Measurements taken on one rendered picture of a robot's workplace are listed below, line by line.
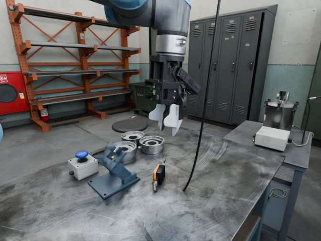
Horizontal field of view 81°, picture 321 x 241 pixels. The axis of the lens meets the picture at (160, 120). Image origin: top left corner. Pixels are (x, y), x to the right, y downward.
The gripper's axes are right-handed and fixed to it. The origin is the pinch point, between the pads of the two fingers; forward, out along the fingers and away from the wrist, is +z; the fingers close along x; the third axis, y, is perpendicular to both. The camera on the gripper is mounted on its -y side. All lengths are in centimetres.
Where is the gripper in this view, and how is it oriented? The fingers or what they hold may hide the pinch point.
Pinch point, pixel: (169, 128)
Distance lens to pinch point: 54.6
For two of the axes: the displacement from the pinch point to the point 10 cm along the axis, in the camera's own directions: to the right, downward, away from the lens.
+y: -7.5, 1.5, -6.4
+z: -0.7, 9.5, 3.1
